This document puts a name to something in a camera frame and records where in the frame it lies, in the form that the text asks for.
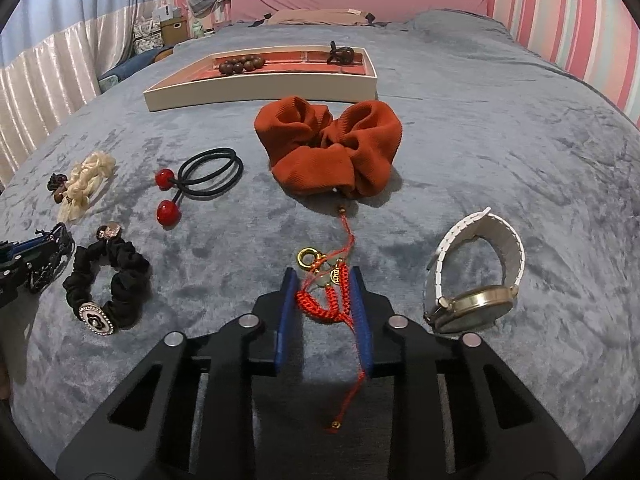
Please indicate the cream scrunchie brown charm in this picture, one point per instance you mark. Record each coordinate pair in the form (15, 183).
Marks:
(87, 180)

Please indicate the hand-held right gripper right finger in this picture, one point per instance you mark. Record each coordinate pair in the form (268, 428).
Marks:
(361, 320)

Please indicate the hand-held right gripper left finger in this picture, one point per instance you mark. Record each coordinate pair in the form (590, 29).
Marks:
(286, 320)

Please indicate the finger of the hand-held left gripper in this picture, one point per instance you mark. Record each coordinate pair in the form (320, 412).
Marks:
(32, 246)
(50, 267)

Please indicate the patterned storage bag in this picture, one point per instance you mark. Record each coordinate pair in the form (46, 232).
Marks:
(146, 35)

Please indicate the beige folded cloth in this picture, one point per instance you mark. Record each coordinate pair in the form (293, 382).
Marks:
(315, 16)

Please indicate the brown storage box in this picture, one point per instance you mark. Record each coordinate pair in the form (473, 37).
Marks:
(173, 31)

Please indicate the black hair clip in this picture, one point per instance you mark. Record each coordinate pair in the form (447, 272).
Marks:
(341, 54)

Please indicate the black scrunchie flower charm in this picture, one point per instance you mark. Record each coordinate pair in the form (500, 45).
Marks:
(125, 280)

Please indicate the orange scrunchie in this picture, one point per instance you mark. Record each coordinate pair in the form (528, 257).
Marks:
(330, 150)

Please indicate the white box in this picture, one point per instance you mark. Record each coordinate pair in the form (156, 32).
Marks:
(166, 11)

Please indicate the blue and white curtain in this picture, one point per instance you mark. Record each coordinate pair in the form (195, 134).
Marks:
(55, 60)

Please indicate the white tray red brick liner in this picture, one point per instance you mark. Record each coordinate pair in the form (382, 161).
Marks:
(210, 91)

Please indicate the blue cushion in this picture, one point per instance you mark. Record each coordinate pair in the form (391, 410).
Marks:
(130, 70)

